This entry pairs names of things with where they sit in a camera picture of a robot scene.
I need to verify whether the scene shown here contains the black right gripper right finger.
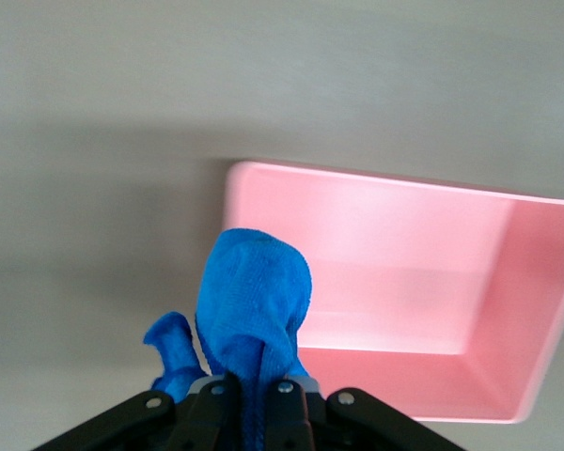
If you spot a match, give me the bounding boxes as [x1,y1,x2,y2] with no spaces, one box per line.
[261,378,467,451]

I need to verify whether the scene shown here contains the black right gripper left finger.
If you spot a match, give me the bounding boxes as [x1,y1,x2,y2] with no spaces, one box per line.
[31,374,242,451]

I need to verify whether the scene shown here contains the blue cloth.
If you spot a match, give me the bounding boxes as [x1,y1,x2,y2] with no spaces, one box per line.
[142,226,315,451]

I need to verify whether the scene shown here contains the pink plastic bin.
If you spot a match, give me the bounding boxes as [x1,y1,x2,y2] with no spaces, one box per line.
[224,160,564,427]

